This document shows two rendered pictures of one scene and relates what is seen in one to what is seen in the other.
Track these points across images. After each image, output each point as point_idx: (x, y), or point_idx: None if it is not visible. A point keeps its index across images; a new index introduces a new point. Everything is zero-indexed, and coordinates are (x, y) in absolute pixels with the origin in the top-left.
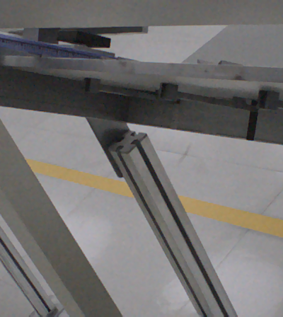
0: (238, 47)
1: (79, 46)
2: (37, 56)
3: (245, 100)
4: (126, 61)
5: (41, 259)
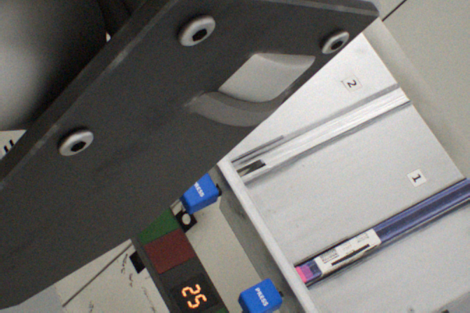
0: None
1: (435, 310)
2: (469, 200)
3: (247, 171)
4: (392, 75)
5: None
